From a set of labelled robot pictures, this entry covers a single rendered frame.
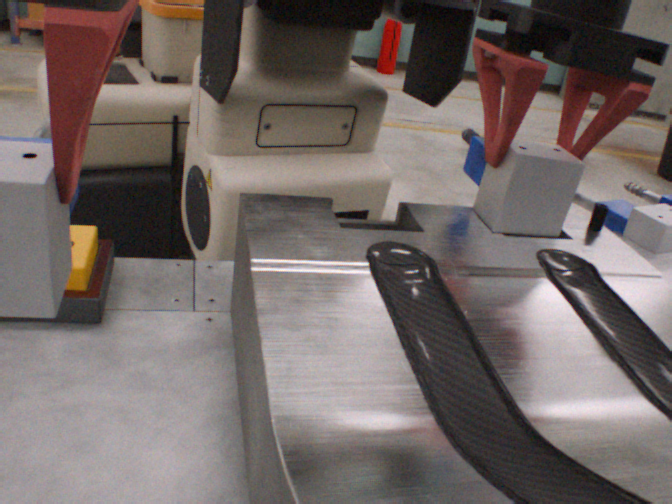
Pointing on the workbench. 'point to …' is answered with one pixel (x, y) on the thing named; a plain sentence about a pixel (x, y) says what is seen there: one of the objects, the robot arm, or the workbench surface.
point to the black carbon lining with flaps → (554, 477)
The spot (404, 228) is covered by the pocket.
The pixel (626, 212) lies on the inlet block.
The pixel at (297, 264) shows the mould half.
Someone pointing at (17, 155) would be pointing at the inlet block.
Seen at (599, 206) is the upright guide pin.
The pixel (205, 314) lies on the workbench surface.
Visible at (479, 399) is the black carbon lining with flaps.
